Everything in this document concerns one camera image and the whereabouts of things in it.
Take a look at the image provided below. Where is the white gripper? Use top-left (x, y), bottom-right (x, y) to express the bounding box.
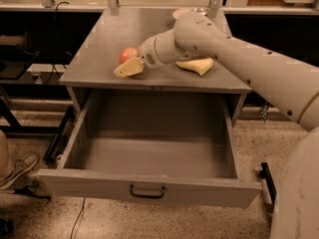
top-left (114, 34), bottom-right (165, 78)

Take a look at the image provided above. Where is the black metal bar right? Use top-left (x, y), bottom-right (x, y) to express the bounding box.
top-left (260, 162), bottom-right (276, 204)

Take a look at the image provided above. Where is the black drawer handle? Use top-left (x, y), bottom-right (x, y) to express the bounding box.
top-left (130, 184), bottom-right (165, 199)

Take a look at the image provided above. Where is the white bowl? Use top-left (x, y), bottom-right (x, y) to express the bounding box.
top-left (172, 8), bottom-right (190, 20)

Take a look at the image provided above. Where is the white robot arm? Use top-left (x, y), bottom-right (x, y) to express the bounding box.
top-left (115, 11), bottom-right (319, 239)

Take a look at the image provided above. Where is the grey cabinet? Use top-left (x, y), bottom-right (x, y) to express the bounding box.
top-left (59, 7), bottom-right (252, 127)

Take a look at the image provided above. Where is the black hanging cable left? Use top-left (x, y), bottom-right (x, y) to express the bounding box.
top-left (43, 1), bottom-right (72, 85)

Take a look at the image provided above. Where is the black metal leg left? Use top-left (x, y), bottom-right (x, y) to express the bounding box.
top-left (44, 106), bottom-right (75, 162)

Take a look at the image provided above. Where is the grey open top drawer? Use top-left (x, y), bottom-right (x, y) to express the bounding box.
top-left (39, 90), bottom-right (261, 208)

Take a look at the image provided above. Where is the black floor cable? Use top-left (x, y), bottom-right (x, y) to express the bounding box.
top-left (69, 196), bottom-right (87, 239)

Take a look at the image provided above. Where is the yellow sponge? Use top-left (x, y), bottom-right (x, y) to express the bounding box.
top-left (175, 58), bottom-right (213, 77)

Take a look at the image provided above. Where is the tan trouser leg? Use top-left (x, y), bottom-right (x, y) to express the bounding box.
top-left (0, 130), bottom-right (14, 181)

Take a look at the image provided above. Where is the grey sneaker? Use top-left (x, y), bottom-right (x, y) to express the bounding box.
top-left (0, 154), bottom-right (39, 190)

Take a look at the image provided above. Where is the green soda can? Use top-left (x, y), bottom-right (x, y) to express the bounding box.
top-left (191, 7), bottom-right (207, 16)

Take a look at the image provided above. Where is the red apple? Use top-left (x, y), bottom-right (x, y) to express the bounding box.
top-left (119, 47), bottom-right (140, 64)

